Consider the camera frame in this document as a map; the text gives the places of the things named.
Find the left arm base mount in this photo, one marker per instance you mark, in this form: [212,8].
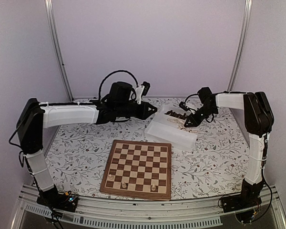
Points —
[54,199]

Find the wooden chess board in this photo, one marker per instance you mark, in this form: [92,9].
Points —
[139,164]

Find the pile of dark chess pieces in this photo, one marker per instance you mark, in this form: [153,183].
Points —
[174,114]

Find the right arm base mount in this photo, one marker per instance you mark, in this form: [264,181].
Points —
[244,206]

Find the light chess piece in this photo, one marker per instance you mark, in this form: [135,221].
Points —
[153,187]

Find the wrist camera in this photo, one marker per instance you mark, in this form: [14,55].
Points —
[141,91]
[183,106]

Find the aluminium frame post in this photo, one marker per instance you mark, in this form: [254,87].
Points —
[57,49]
[241,44]

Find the left aluminium frame post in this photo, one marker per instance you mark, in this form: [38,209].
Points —
[57,49]

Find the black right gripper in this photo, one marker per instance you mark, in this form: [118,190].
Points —
[193,123]

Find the right aluminium frame post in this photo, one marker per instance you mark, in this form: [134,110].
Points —
[241,44]

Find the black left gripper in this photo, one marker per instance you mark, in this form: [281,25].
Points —
[145,114]

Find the front aluminium rail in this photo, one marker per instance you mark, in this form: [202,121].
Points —
[101,213]

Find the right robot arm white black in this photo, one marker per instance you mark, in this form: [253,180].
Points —
[258,118]

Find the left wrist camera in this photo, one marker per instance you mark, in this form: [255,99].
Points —
[141,91]

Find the white plastic divided tray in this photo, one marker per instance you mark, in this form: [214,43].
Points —
[161,130]

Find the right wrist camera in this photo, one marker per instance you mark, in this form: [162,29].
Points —
[183,106]

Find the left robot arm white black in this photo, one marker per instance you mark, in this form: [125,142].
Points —
[36,117]

